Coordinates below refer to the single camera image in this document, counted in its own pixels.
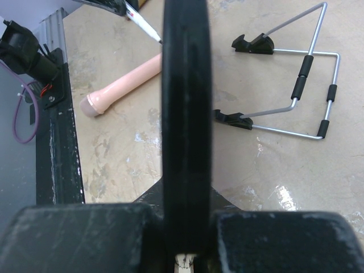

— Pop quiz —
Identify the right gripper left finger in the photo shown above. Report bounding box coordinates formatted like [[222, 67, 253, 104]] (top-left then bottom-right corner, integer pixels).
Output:
[[1, 180, 166, 272]]

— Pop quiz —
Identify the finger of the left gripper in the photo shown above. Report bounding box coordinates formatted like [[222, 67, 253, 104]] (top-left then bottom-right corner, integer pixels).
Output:
[[73, 0, 126, 16]]

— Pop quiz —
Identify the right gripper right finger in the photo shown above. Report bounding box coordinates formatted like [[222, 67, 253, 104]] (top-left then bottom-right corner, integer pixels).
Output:
[[196, 184, 364, 273]]

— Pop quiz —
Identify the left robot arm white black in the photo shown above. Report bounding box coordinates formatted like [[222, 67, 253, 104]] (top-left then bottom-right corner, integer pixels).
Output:
[[1, 8, 67, 84]]

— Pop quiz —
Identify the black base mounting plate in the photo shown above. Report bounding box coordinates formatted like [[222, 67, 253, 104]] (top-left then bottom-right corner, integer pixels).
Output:
[[35, 48, 85, 205]]

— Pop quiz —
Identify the pink toy microphone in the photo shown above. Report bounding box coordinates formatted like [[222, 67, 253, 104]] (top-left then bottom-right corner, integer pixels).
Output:
[[80, 53, 162, 117]]

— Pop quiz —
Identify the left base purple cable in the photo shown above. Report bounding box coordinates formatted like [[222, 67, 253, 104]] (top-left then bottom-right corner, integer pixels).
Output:
[[0, 61, 43, 144]]

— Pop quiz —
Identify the wire whiteboard stand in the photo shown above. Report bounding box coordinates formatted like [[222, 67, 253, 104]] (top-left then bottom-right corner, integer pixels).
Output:
[[213, 2, 341, 140]]

